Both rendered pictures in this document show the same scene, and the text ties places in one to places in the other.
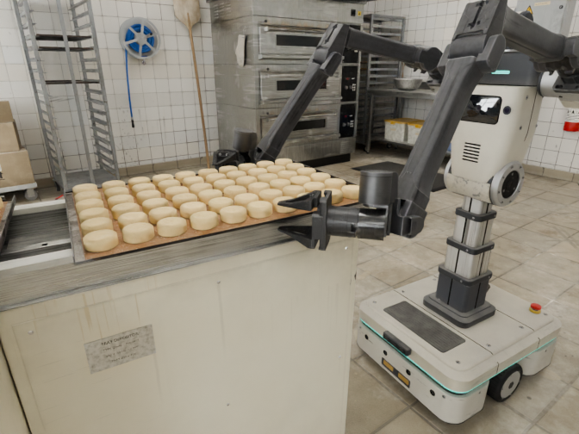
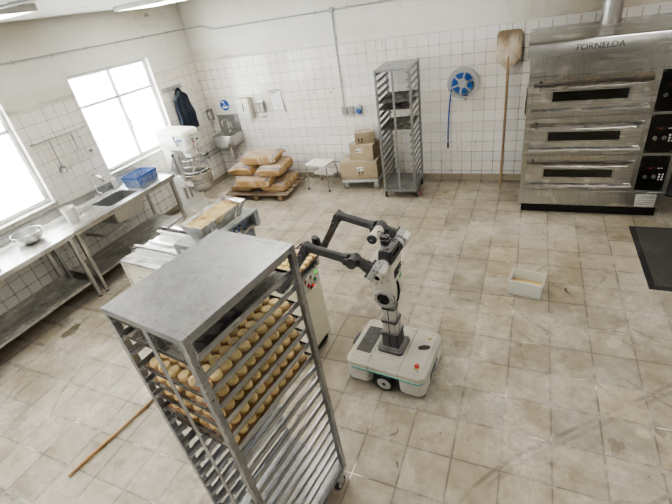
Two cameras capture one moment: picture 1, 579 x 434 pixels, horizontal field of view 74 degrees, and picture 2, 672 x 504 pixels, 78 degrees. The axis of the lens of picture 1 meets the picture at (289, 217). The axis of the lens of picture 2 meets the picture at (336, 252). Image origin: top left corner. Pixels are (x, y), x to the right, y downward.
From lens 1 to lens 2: 310 cm
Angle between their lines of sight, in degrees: 57
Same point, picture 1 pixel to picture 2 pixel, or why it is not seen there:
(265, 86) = (534, 137)
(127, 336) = not seen: hidden behind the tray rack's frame
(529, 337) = (393, 370)
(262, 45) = (535, 102)
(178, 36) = (499, 75)
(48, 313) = not seen: hidden behind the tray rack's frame
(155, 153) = (464, 166)
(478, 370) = (356, 361)
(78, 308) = not seen: hidden behind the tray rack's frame
